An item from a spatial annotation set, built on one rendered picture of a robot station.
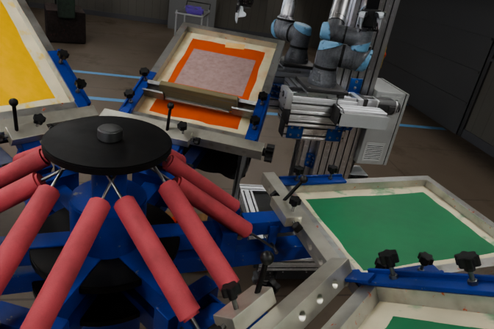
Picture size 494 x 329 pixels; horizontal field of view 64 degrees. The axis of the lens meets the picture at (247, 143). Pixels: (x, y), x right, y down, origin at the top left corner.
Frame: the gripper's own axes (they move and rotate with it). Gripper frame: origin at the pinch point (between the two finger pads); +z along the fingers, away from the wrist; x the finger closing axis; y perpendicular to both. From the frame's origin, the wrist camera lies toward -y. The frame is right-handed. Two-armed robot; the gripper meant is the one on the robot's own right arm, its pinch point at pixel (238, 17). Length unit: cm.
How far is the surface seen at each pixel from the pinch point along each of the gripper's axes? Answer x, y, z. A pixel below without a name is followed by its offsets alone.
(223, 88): -55, 7, 12
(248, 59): -28.9, 13.5, 8.8
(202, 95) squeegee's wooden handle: -74, 2, 5
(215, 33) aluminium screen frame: -14.8, -8.9, 4.6
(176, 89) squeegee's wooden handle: -74, -9, 5
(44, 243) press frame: -163, -13, 0
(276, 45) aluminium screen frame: -16.4, 25.6, 3.8
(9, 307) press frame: -183, -5, -10
